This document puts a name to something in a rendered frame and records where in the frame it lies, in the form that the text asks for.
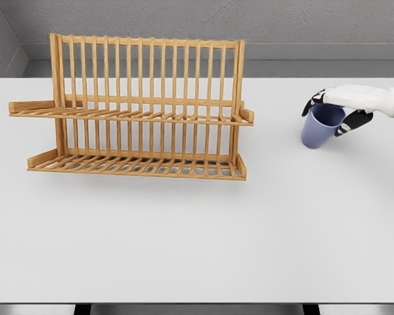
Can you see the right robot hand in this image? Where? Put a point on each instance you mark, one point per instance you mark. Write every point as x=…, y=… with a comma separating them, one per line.
x=344, y=96

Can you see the blue cup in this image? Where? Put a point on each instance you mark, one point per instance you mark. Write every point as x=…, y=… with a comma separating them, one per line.
x=318, y=129

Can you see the wooden two-tier dish rack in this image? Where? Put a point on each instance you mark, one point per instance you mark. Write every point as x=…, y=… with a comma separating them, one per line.
x=141, y=108

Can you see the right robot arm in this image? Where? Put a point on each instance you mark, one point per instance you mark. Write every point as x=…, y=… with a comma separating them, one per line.
x=392, y=100

